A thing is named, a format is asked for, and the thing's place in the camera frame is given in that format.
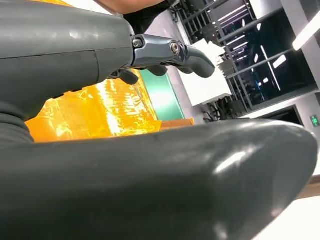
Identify yellow plastic wrapped package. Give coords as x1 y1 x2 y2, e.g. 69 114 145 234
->
25 0 195 144

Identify green table mat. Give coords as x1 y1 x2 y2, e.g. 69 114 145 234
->
139 68 186 122

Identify white office table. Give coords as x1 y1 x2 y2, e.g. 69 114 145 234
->
178 38 232 108

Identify black framed glass partition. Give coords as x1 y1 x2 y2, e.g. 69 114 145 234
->
172 0 318 113

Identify white ceiling light bar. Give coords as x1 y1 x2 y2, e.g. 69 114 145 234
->
291 11 320 52

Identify green exit sign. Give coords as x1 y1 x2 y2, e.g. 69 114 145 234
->
309 114 320 129

